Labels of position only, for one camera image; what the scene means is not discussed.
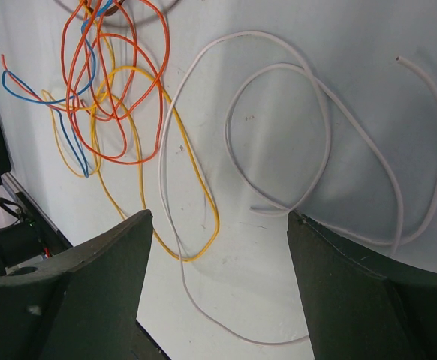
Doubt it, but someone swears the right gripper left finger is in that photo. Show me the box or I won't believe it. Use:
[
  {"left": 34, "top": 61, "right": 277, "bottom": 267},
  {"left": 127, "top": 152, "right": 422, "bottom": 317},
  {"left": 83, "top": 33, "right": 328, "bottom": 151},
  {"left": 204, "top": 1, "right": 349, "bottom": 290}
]
[{"left": 0, "top": 210, "right": 167, "bottom": 359}]

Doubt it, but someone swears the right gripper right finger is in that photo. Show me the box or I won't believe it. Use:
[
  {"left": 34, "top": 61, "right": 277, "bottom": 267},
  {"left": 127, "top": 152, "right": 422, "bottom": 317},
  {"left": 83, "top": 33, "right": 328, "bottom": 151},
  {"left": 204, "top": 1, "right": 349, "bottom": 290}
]
[{"left": 288, "top": 212, "right": 437, "bottom": 359}]

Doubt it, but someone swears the blue wire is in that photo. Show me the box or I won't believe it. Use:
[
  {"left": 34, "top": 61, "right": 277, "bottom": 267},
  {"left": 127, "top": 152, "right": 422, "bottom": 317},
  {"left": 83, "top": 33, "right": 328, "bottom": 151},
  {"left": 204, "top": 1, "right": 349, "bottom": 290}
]
[{"left": 1, "top": 0, "right": 114, "bottom": 179}]

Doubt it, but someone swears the dark brown wire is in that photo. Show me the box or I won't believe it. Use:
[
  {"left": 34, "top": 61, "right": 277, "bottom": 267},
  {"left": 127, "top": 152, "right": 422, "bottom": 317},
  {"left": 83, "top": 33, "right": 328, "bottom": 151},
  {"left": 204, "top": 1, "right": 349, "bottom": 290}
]
[{"left": 53, "top": 0, "right": 184, "bottom": 28}]

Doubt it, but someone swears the orange wire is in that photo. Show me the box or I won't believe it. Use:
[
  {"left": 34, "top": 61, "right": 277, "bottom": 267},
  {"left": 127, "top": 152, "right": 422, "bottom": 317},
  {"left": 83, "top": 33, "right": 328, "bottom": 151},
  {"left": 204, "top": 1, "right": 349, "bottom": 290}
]
[{"left": 0, "top": 0, "right": 171, "bottom": 166}]

